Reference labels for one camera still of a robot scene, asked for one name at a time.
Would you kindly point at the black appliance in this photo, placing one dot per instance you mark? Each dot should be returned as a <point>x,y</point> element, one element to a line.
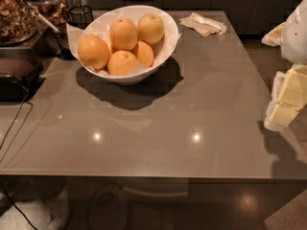
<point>20,75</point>

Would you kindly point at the white ceramic bowl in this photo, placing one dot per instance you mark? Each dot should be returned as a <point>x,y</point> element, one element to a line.
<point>136,75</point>

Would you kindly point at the orange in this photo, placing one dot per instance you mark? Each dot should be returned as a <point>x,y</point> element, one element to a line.
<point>144,53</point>
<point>93,52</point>
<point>150,28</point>
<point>123,34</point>
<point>121,62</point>

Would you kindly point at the black wire basket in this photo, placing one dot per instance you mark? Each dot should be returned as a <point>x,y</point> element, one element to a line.
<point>81,16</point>

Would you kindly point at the large glass snack jar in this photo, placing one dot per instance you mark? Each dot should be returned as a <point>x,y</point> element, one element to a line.
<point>17,22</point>

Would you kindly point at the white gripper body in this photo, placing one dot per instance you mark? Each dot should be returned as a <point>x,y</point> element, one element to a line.
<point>295,35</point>

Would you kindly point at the small glass snack jar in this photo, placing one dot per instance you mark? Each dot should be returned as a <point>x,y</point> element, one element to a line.
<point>56,11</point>

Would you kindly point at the crumpled paper napkin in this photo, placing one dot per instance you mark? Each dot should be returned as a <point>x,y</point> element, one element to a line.
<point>203,25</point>

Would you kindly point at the white paper bowl liner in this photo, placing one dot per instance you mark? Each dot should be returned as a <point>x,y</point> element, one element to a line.
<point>74,37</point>

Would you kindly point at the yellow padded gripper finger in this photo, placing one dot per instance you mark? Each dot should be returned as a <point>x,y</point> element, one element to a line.
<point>289,96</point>
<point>274,37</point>

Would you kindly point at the white spoon handle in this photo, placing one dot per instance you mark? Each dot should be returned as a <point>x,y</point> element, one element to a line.
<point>41,18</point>

